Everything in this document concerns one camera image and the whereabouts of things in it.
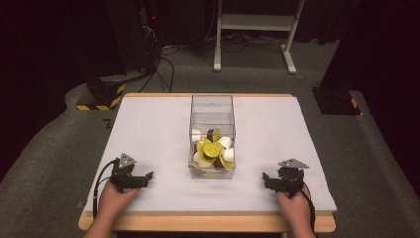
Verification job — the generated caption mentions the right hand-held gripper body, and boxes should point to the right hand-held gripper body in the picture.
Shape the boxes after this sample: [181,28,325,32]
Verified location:
[276,158,311,199]

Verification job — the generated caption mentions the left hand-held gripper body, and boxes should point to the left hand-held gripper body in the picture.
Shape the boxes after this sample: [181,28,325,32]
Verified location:
[109,153,144,193]

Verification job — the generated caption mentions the pile of coffee capsules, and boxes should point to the pile of coffee capsules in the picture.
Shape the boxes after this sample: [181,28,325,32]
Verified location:
[190,127,236,172]

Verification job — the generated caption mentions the clear plastic box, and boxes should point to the clear plastic box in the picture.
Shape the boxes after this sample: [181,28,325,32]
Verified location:
[187,93,237,180]

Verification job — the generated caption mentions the person's left hand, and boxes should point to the person's left hand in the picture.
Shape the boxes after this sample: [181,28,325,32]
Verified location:
[96,179,141,222]

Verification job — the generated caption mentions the person's right hand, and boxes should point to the person's right hand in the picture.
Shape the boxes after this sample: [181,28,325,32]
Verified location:
[276,184,313,231]

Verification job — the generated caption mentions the white table mat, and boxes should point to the white table mat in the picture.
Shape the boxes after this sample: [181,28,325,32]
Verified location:
[83,95,338,213]

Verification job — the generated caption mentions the wooden table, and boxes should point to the wooden table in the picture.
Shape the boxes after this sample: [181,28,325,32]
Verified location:
[77,92,338,234]

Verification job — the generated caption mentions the black stand with striped base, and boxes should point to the black stand with striped base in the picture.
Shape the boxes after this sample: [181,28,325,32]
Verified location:
[75,73,128,112]

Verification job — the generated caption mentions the black stand base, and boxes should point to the black stand base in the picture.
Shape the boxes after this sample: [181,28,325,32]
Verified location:
[311,86,362,116]

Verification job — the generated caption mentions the dark curtain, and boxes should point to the dark curtain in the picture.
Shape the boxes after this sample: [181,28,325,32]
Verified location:
[318,0,420,186]
[0,0,128,173]

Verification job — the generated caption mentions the dark equipment rack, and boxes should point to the dark equipment rack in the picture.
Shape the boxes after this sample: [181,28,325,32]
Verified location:
[133,0,166,74]

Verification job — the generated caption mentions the white metal stand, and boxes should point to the white metal stand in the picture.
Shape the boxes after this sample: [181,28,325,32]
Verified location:
[213,0,307,75]

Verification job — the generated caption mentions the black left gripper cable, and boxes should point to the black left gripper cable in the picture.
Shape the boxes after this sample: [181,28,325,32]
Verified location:
[92,159,119,220]

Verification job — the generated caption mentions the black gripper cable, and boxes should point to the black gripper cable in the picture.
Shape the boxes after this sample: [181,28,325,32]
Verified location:
[298,186,317,234]
[92,159,119,220]

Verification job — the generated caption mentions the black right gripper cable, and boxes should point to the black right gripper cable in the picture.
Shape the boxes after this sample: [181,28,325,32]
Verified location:
[298,186,317,234]

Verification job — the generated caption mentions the black floor cables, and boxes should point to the black floor cables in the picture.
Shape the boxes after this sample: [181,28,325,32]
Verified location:
[138,41,176,94]

